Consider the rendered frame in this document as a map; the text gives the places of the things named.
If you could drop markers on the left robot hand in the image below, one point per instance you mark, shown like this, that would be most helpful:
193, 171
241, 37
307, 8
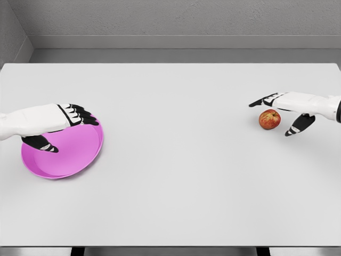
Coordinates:
45, 119

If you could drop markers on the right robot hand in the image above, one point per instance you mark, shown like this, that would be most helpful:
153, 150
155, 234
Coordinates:
295, 101

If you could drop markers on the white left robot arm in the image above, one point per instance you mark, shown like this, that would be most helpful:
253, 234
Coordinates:
7, 125

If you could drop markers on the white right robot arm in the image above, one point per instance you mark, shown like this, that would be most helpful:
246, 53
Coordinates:
332, 108

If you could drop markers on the red yellow apple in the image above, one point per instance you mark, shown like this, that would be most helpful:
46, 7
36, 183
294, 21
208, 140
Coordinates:
269, 119

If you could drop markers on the pink round plate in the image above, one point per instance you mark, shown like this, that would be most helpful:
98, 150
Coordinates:
72, 152

